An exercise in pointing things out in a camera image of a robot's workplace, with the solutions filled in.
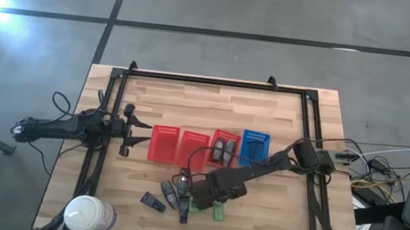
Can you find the small green container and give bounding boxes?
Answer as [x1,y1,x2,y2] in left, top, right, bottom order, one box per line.
[188,200,207,215]
[211,200,228,223]

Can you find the dark tube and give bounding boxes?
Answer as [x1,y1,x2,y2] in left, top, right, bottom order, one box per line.
[138,191,168,214]
[175,196,192,225]

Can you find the red plastic basket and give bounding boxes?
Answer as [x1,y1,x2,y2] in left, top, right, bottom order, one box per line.
[205,127,243,170]
[174,129,212,172]
[146,124,182,165]

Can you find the white plastic jar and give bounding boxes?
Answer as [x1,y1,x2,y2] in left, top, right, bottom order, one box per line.
[61,192,119,230]

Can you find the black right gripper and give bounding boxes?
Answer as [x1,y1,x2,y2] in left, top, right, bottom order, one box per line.
[188,169,251,216]

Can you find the grey travel shampoo bottle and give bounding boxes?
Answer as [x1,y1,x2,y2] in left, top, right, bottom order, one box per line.
[157,180,182,210]
[175,168,192,199]
[210,136,225,162]
[221,138,236,168]

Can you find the yellow cable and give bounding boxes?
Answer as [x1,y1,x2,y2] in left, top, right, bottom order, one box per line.
[349,177,410,196]

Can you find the blue plastic basket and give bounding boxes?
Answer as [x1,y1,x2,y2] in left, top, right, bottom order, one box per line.
[237,128,272,170]

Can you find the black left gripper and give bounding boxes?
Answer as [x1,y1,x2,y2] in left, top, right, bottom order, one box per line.
[107,101,155,161]

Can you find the black strap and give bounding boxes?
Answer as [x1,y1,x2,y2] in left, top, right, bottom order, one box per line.
[351,196,407,230]

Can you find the black aluminium rig frame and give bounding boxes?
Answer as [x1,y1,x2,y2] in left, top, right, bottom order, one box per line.
[70,55,380,230]

